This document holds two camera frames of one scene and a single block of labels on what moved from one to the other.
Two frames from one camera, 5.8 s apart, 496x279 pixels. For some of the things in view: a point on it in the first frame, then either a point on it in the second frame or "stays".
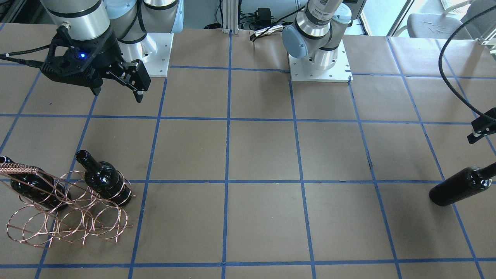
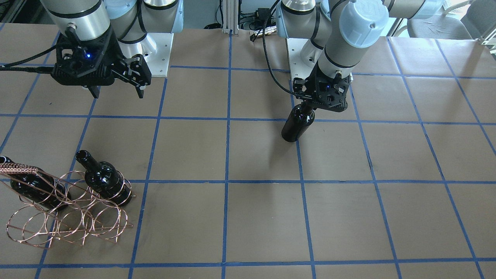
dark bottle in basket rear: [42, 186] stays
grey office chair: [442, 26] stays
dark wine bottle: [467, 182] -> [300, 117]
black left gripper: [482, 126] -> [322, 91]
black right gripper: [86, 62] stays
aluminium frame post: [230, 16] stays
